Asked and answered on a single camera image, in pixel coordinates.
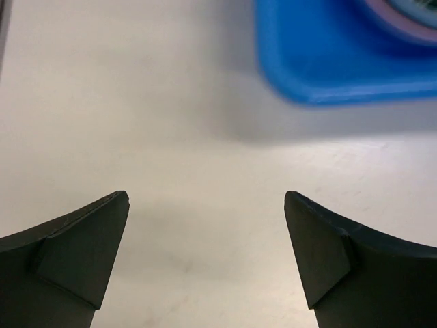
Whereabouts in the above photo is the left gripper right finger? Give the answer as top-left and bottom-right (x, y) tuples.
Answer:
(284, 191), (436, 328)

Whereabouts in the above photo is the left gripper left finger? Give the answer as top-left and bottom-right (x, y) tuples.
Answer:
(1, 191), (130, 327)

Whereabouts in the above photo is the pink plastic plate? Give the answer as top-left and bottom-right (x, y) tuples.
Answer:
(363, 0), (436, 48)

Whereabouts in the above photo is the light blue plastic plate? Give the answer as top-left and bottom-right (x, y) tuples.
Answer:
(388, 0), (436, 29)

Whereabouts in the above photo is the blue plastic bin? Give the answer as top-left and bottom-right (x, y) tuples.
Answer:
(255, 1), (436, 105)

